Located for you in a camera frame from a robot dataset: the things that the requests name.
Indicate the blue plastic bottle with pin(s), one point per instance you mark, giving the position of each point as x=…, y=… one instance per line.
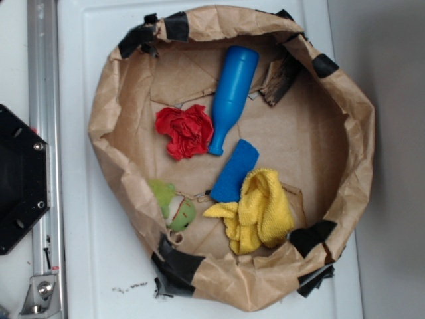
x=232, y=91

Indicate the brown paper bag bin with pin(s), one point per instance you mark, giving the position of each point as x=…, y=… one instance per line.
x=309, y=121

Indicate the blue sponge block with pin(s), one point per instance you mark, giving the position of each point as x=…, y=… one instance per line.
x=229, y=183

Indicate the crumpled red paper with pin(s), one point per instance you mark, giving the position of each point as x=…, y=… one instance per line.
x=190, y=130

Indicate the green plush toy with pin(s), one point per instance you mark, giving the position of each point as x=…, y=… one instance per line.
x=178, y=211

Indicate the yellow terry cloth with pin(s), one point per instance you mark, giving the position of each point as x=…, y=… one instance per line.
x=261, y=217

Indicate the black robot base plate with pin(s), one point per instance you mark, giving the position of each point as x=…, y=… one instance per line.
x=24, y=179

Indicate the aluminium extrusion rail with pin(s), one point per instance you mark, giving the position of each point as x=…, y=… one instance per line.
x=44, y=117

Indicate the metal corner bracket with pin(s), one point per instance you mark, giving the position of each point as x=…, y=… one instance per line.
x=42, y=299

